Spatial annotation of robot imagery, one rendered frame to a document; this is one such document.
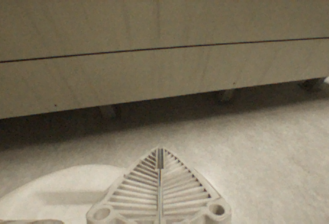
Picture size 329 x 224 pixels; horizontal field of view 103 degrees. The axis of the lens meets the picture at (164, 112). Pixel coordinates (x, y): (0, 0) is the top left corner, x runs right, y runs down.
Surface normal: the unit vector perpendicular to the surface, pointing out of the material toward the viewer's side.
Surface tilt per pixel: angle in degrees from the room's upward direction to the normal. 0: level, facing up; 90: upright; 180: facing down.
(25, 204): 73
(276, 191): 0
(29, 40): 90
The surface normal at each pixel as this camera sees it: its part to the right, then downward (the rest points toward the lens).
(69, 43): 0.20, 0.70
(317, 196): 0.00, -0.70
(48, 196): 0.04, 0.42
